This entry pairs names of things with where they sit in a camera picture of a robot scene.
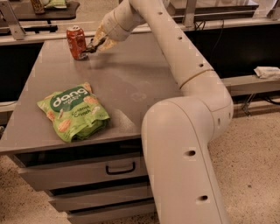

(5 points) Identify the red coke can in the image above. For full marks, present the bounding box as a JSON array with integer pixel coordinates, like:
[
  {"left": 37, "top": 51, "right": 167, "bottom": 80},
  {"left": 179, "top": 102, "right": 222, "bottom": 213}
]
[{"left": 66, "top": 25, "right": 88, "bottom": 60}]

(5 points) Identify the black drawer handle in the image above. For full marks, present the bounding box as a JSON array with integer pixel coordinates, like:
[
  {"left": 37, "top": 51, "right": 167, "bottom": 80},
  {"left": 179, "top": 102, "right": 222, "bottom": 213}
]
[{"left": 105, "top": 162, "right": 136, "bottom": 176}]

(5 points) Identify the white crumpled cloth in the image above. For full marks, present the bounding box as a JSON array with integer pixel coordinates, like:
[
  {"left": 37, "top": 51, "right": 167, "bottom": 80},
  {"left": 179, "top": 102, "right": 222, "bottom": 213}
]
[{"left": 254, "top": 66, "right": 280, "bottom": 80}]

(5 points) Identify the black hanging cable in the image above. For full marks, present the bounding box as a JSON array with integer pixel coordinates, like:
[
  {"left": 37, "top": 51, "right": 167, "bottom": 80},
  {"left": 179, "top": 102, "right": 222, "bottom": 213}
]
[{"left": 209, "top": 20, "right": 225, "bottom": 64}]

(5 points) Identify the green background snack bag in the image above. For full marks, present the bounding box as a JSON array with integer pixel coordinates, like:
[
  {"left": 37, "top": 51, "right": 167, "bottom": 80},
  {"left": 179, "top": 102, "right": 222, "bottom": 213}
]
[{"left": 45, "top": 0, "right": 67, "bottom": 9}]

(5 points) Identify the grey drawer cabinet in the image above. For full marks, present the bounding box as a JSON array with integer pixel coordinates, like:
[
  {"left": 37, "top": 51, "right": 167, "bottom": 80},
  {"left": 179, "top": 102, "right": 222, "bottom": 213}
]
[{"left": 1, "top": 33, "right": 179, "bottom": 224}]

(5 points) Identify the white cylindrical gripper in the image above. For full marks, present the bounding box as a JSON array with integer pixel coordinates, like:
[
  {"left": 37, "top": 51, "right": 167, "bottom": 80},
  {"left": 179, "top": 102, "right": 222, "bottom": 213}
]
[{"left": 93, "top": 10, "right": 130, "bottom": 52}]

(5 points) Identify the dark background table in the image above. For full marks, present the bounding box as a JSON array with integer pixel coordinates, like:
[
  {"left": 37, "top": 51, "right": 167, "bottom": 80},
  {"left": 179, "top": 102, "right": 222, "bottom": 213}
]
[{"left": 8, "top": 0, "right": 80, "bottom": 33}]

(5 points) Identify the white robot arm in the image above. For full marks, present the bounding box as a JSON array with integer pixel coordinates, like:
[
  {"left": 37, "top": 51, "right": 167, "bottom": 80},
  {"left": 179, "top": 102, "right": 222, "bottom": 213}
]
[{"left": 95, "top": 0, "right": 234, "bottom": 224}]

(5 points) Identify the brown snack package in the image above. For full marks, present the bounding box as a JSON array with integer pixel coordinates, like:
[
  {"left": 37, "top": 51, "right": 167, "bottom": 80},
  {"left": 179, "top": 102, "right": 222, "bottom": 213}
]
[{"left": 31, "top": 0, "right": 45, "bottom": 15}]

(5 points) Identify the green dang chips bag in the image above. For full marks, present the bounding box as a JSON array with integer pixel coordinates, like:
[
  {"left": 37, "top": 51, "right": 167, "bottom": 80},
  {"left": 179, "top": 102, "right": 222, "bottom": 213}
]
[{"left": 37, "top": 82, "right": 110, "bottom": 143}]

